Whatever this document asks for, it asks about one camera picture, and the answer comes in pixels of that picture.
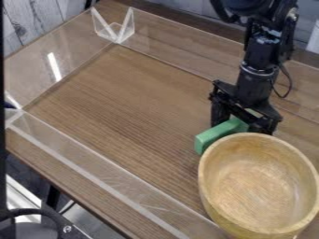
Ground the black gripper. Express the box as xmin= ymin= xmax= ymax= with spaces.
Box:
xmin=209 ymin=63 xmax=283 ymax=135

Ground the green rectangular block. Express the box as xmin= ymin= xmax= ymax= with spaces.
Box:
xmin=195 ymin=115 xmax=250 ymax=155

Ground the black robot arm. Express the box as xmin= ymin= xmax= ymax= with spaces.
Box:
xmin=209 ymin=0 xmax=299 ymax=134

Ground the light wooden bowl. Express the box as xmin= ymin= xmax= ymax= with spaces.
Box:
xmin=197 ymin=133 xmax=319 ymax=239

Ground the black table leg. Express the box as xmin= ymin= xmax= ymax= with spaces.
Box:
xmin=47 ymin=186 xmax=61 ymax=210

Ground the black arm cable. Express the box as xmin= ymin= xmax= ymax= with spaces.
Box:
xmin=272 ymin=62 xmax=294 ymax=99

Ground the clear acrylic wall panel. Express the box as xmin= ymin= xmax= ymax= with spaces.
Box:
xmin=4 ymin=90 xmax=197 ymax=239

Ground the clear acrylic corner bracket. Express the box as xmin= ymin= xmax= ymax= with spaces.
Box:
xmin=91 ymin=7 xmax=135 ymax=44

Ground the black cable loop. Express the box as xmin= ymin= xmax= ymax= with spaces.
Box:
xmin=0 ymin=207 xmax=64 ymax=239

